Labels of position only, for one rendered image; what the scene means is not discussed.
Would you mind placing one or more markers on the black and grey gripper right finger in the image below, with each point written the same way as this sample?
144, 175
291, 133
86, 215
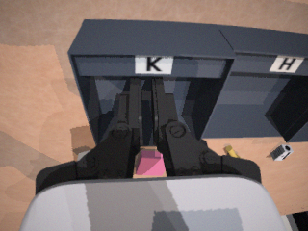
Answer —
184, 155

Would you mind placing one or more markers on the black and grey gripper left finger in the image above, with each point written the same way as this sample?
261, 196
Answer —
114, 157

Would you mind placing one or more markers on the dark grey rack of bins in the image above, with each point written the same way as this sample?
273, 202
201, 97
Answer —
272, 101

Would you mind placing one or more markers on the yellow hex bolt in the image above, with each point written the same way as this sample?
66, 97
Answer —
231, 152

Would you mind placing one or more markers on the pink flat rectangular block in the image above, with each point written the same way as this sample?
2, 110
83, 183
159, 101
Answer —
150, 163

